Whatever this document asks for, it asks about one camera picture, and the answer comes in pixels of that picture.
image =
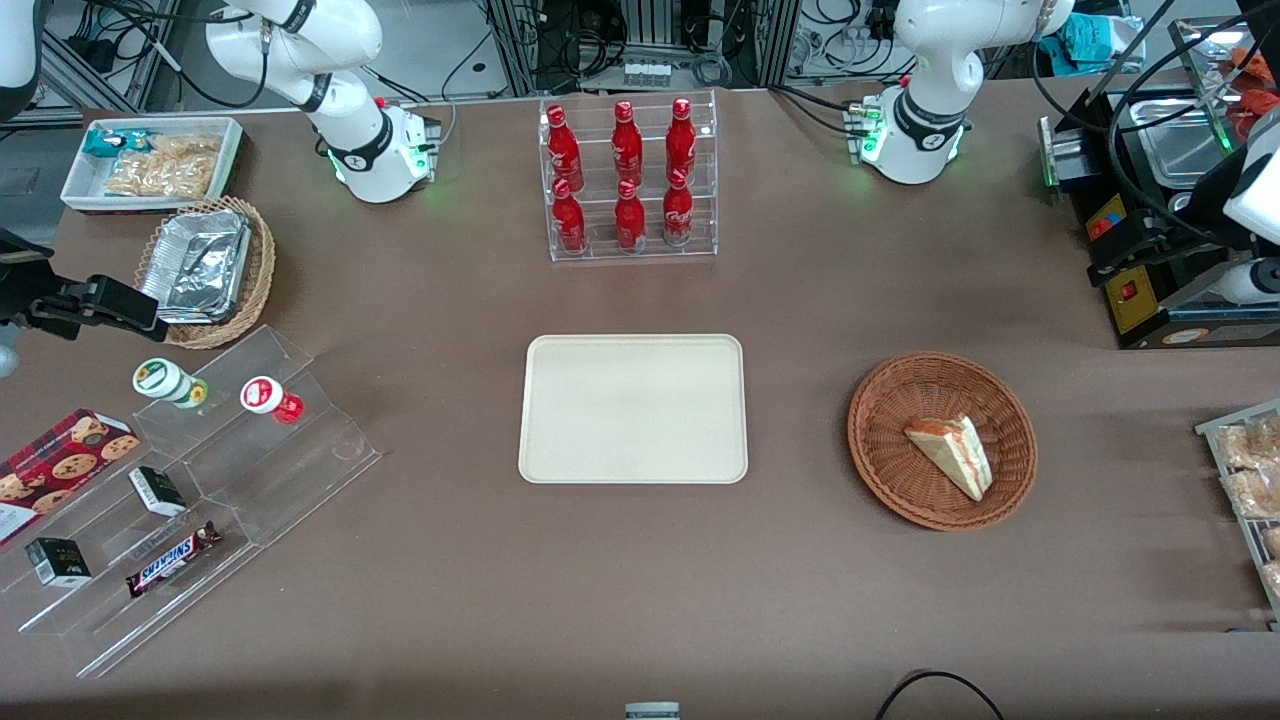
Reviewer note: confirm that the snickers chocolate bar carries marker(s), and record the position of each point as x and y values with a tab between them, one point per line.
170	560

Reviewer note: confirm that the red lid yogurt cup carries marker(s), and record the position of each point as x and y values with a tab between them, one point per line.
265	396

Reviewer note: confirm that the silver black control box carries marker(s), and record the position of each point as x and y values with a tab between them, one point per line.
1070	160

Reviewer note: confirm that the red cola bottle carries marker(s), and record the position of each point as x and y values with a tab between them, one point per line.
630	220
678	212
681	142
564	150
569	222
627	145

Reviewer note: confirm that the clear acrylic bottle rack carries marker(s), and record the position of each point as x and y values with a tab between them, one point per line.
632	258

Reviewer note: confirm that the white rectangular plastic bin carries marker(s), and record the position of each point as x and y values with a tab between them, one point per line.
90	195

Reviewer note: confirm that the oval tan wicker basket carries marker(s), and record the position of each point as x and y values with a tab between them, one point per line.
258	270

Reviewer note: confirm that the teal crumpled bag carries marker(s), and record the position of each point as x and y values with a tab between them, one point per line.
1085	45

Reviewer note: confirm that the green lid yogurt cup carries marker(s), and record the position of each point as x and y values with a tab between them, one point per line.
160	380

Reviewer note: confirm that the clear acrylic stepped stand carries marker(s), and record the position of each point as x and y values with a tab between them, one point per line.
260	500

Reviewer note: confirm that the red cookie box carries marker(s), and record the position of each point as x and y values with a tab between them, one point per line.
60	470

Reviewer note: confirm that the small grey device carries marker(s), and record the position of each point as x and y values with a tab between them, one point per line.
652	712

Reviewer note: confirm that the teal snack packet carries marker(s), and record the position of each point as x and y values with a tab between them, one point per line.
110	142

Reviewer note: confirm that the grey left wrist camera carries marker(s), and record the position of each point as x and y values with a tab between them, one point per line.
1240	283

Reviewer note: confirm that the beige plastic tray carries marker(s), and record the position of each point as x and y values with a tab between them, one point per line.
632	410

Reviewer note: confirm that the triangle sandwich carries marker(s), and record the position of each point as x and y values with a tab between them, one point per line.
950	455

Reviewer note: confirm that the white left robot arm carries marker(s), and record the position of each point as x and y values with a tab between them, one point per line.
925	90

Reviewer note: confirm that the small grey connector block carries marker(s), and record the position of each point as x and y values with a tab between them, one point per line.
646	72

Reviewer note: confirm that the clear bag of crackers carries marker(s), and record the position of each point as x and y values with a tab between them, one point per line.
165	170

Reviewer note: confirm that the tray of packaged snacks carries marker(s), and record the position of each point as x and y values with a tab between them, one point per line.
1225	430

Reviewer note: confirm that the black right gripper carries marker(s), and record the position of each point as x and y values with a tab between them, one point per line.
22	296

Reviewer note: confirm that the aluminium foil tray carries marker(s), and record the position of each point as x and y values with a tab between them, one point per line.
195	265

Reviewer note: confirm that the round brown wicker basket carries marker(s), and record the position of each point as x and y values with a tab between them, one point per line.
900	470

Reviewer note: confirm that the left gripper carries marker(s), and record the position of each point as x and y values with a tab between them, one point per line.
1186	238

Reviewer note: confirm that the wrapped bread packet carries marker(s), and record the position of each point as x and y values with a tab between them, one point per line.
1258	495
1273	578
1255	445
1273	542

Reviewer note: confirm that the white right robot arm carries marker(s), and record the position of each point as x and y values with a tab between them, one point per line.
350	140

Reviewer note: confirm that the small black box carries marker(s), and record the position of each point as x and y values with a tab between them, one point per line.
58	562
158	492

